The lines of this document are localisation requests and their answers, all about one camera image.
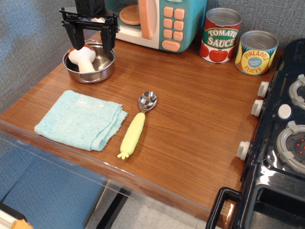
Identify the white stove knob bottom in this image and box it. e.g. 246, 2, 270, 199
237, 141, 250, 161

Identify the white stove knob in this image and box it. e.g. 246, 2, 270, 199
257, 81, 269, 98
251, 100, 264, 117
237, 141, 250, 161

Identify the white stove knob top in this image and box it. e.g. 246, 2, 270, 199
257, 81, 269, 98

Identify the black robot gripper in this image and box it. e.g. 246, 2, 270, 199
59, 0, 120, 54

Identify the light blue folded cloth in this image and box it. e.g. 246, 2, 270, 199
34, 90, 128, 151

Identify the orange fuzzy object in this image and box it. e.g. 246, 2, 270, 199
11, 219, 33, 229

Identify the small steel pot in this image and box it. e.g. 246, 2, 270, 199
62, 40, 116, 83

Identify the spoon with yellow-green handle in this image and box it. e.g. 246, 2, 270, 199
117, 91, 157, 160

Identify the pineapple slices can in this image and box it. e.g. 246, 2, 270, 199
235, 31, 279, 76

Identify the white stove knob middle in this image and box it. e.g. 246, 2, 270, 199
251, 100, 264, 117

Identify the plush mushroom toy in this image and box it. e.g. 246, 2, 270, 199
68, 45, 96, 73

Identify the black toy stove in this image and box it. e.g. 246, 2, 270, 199
206, 39, 305, 229

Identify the tomato sauce can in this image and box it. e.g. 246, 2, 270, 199
200, 8, 242, 63

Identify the teal toy microwave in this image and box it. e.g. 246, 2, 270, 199
105, 0, 207, 53

